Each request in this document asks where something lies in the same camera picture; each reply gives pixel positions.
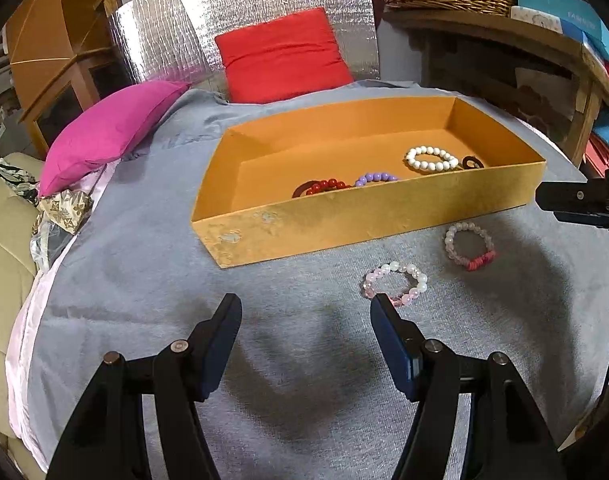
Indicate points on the red pillow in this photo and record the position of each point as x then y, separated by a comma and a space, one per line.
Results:
284, 55

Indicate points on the gold patterned cloth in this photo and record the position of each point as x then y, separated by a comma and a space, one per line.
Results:
64, 210

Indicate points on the pale pink bedsheet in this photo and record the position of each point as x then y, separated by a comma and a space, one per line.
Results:
27, 340

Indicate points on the grey blanket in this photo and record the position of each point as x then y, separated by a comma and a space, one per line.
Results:
159, 285

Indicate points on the white patterned box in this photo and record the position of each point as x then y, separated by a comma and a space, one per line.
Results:
536, 20

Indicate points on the dark red bangle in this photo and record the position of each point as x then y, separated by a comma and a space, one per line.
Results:
300, 190

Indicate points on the silver plastic bag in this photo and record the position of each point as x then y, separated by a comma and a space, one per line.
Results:
47, 240

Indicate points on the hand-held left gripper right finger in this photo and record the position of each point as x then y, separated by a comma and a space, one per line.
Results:
392, 350

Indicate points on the wooden shelf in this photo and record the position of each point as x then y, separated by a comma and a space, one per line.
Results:
484, 27

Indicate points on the blue box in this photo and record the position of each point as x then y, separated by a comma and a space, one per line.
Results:
569, 10

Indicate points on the magenta pillow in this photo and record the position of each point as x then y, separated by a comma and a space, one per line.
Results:
109, 130

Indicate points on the wooden cabinet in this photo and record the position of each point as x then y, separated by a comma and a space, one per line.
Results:
44, 25

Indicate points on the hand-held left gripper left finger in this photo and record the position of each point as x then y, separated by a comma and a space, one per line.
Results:
219, 355

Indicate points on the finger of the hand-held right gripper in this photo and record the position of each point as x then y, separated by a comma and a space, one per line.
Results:
574, 197

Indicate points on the beige leather sofa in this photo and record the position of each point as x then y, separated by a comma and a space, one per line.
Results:
4, 260

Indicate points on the orange cardboard box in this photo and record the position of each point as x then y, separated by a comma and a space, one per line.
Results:
334, 220

